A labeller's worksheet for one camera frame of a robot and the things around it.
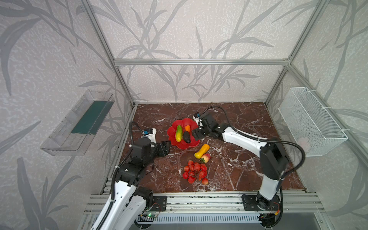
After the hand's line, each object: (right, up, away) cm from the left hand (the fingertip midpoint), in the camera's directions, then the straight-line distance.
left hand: (169, 138), depth 74 cm
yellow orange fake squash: (+20, -10, +17) cm, 27 cm away
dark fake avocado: (+8, -3, +21) cm, 23 cm away
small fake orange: (+9, +3, +26) cm, 28 cm away
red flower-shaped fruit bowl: (-3, +2, +25) cm, 25 cm away
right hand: (+16, +6, +15) cm, 23 cm away
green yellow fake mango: (+3, 0, +23) cm, 23 cm away
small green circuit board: (-10, -38, -3) cm, 39 cm away
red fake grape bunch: (+13, -20, +7) cm, 25 cm away
